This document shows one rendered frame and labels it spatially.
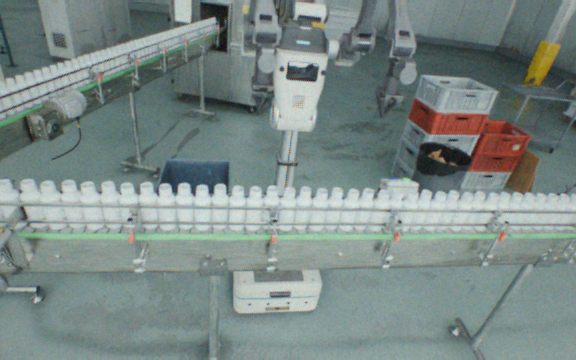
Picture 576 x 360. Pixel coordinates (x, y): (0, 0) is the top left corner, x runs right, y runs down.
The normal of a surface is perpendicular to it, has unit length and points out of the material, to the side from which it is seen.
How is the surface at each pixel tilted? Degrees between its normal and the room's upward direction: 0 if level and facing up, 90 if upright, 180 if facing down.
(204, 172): 90
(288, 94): 90
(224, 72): 90
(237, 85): 90
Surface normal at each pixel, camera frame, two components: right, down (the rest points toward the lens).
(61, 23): -0.18, 0.51
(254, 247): 0.14, 0.55
